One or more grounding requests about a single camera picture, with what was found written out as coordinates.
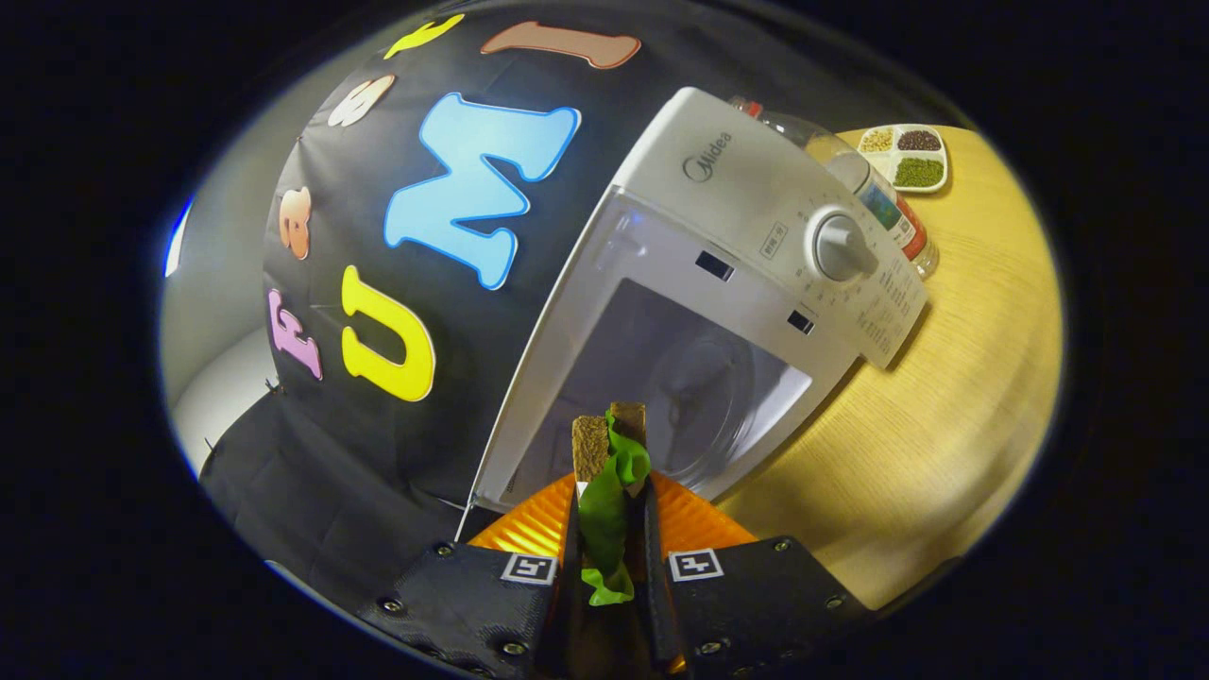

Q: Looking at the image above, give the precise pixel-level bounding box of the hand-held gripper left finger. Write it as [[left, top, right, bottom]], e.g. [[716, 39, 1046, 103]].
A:
[[364, 472, 583, 680]]

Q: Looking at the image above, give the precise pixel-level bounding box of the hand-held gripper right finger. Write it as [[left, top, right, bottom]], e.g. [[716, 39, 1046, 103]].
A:
[[642, 470, 872, 680]]

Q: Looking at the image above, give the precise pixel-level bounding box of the lettuce sandwich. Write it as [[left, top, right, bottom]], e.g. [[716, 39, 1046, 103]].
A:
[[569, 401, 654, 608]]

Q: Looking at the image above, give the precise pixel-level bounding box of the white microwave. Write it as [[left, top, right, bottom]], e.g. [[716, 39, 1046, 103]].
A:
[[468, 87, 930, 517]]

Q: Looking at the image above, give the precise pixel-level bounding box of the clear plastic bottle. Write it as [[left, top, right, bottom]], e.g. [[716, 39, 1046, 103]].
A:
[[728, 94, 942, 282]]

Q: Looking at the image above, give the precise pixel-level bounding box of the white divided bean dish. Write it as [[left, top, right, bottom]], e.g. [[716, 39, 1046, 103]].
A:
[[857, 124, 950, 196]]

